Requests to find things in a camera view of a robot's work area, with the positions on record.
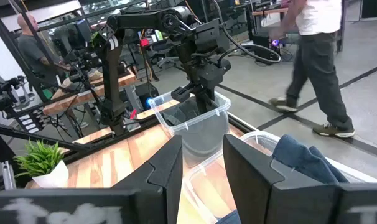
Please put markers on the person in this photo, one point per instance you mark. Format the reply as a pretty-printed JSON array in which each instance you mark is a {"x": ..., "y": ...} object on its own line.
[
  {"x": 31, "y": 51},
  {"x": 316, "y": 62}
]

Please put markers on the wooden workbench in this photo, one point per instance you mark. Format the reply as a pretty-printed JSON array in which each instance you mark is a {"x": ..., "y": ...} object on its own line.
[{"x": 82, "y": 96}]

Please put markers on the black computer tower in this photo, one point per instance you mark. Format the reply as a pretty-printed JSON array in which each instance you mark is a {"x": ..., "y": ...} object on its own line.
[{"x": 263, "y": 46}]

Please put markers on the dark olive hat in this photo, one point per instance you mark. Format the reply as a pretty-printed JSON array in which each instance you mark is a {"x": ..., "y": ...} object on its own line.
[
  {"x": 171, "y": 119},
  {"x": 190, "y": 110}
]

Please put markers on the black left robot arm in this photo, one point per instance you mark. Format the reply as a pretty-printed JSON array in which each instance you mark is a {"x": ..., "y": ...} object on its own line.
[{"x": 112, "y": 77}]

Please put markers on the clear plastic bin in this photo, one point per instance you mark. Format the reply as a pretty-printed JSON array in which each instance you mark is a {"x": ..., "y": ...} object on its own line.
[
  {"x": 204, "y": 186},
  {"x": 204, "y": 137}
]

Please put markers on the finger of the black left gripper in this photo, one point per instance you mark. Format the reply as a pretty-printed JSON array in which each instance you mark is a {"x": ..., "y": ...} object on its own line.
[
  {"x": 180, "y": 94},
  {"x": 205, "y": 101}
]

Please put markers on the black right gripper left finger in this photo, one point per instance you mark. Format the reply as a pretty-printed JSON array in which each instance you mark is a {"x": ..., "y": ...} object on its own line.
[{"x": 157, "y": 186}]

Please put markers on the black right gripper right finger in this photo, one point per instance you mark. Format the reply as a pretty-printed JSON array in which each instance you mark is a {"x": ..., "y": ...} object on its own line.
[{"x": 254, "y": 186}]

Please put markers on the black aluminium frame post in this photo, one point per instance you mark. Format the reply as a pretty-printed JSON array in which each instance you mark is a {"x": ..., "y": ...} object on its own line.
[{"x": 8, "y": 39}]

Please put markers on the green plant in white pot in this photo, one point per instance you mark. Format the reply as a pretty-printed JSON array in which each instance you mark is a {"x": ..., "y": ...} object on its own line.
[{"x": 42, "y": 158}]

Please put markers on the black diagonal frame brace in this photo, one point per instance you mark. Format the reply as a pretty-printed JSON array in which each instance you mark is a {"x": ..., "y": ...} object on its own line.
[{"x": 36, "y": 136}]

